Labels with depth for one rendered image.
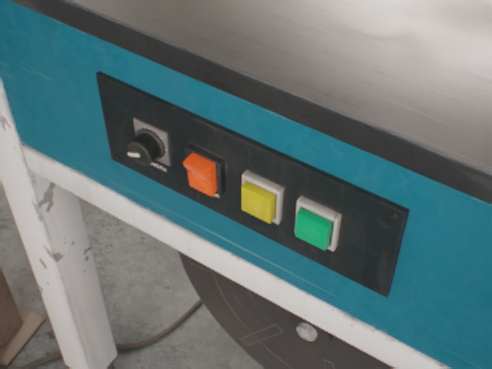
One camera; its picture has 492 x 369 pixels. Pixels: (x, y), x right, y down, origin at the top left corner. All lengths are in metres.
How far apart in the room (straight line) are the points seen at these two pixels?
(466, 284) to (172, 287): 0.83
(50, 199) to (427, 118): 0.46
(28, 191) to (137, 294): 0.52
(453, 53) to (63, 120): 0.32
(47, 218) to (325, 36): 0.41
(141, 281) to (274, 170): 0.80
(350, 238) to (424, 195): 0.07
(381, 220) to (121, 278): 0.85
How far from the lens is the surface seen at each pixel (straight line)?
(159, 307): 1.23
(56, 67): 0.59
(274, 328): 0.98
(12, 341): 1.23
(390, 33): 0.49
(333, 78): 0.45
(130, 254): 1.30
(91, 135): 0.61
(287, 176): 0.48
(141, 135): 0.54
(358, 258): 0.50
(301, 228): 0.49
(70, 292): 0.89
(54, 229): 0.81
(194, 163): 0.51
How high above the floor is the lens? 1.01
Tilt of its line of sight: 46 degrees down
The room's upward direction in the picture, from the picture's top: straight up
